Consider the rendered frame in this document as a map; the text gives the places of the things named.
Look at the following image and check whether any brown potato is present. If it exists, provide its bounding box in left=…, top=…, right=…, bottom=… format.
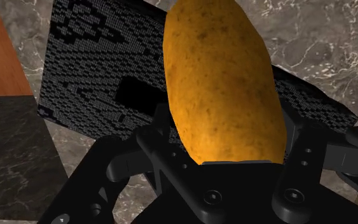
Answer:
left=162, top=0, right=288, bottom=165

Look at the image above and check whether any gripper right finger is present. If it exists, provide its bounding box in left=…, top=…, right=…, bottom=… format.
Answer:
left=271, top=98, right=358, bottom=224

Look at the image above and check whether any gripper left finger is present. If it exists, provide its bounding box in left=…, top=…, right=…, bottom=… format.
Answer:
left=38, top=103, right=226, bottom=224

